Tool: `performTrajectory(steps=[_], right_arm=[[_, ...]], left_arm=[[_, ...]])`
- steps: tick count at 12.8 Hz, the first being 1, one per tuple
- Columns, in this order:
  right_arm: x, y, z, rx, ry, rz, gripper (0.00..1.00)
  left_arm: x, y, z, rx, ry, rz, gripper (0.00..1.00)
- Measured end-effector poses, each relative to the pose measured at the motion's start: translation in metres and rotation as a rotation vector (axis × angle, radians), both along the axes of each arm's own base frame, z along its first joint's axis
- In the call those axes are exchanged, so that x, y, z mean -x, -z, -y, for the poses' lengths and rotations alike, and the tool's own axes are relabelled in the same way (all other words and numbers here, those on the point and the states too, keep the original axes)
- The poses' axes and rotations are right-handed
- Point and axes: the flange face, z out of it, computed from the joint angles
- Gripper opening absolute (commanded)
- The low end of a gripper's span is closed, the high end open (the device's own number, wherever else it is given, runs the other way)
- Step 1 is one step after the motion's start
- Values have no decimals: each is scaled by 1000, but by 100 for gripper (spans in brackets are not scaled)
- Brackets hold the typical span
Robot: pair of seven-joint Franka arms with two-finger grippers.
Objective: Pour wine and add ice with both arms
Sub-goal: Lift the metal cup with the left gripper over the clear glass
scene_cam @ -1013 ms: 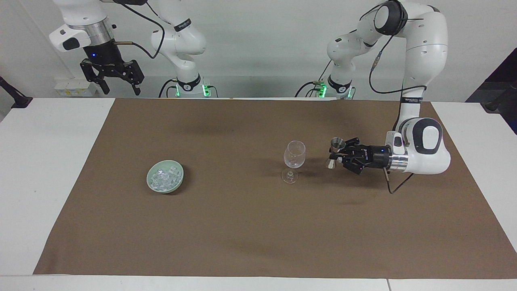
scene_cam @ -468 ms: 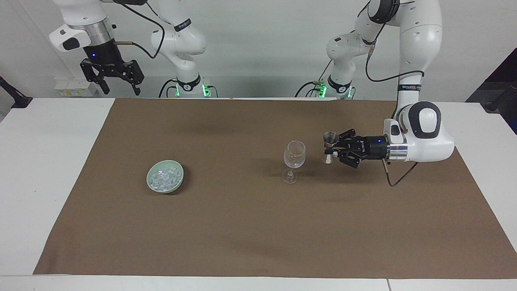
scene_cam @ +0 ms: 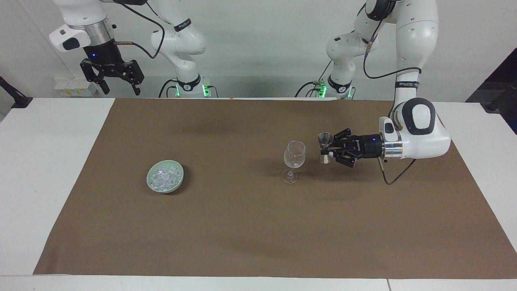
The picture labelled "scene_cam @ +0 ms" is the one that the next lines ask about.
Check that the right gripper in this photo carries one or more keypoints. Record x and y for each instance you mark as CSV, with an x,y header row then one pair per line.
x,y
101,52

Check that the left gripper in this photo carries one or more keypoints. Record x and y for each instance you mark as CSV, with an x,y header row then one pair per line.
x,y
369,146

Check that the small metal jigger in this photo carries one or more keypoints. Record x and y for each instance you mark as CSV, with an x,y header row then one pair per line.
x,y
325,139

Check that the clear wine glass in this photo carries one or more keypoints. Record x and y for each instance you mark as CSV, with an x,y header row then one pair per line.
x,y
294,155

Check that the clear ice cubes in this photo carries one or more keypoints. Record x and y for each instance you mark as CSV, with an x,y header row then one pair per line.
x,y
164,176

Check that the black stand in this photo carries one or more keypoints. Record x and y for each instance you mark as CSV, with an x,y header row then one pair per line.
x,y
494,104
16,99

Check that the pale green bowl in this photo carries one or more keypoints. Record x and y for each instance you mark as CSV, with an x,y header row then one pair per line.
x,y
155,186

